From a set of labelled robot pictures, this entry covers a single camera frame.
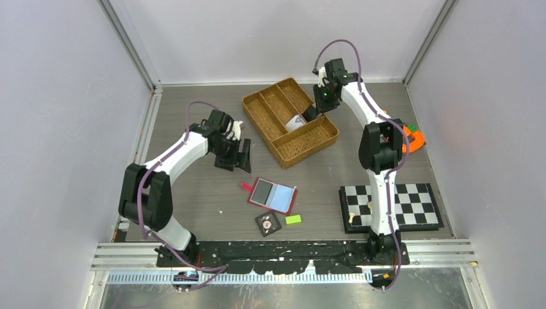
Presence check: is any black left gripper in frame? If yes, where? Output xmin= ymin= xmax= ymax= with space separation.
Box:
xmin=211 ymin=136 xmax=250 ymax=173

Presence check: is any black credit card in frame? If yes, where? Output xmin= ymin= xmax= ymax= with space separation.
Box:
xmin=249 ymin=178 xmax=274 ymax=205

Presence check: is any red leather card holder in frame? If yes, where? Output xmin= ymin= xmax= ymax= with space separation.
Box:
xmin=239 ymin=177 xmax=298 ymax=216

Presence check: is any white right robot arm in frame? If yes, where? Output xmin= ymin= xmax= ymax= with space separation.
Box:
xmin=303 ymin=59 xmax=407 ymax=264

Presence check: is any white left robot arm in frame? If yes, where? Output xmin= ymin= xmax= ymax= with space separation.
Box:
xmin=118 ymin=109 xmax=251 ymax=267

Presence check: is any woven wicker divided tray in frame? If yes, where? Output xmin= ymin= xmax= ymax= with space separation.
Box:
xmin=242 ymin=77 xmax=339 ymax=169

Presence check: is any poker chip in black case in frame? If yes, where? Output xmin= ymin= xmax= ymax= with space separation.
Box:
xmin=254 ymin=211 xmax=282 ymax=237

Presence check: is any green rectangular block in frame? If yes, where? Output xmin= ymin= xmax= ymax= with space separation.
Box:
xmin=285 ymin=215 xmax=302 ymax=225

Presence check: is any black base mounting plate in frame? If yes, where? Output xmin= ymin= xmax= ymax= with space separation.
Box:
xmin=155 ymin=240 xmax=410 ymax=275

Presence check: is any black white chessboard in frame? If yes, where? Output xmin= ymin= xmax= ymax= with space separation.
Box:
xmin=339 ymin=183 xmax=444 ymax=234

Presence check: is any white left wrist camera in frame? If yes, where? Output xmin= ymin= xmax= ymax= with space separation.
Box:
xmin=228 ymin=120 xmax=244 ymax=140

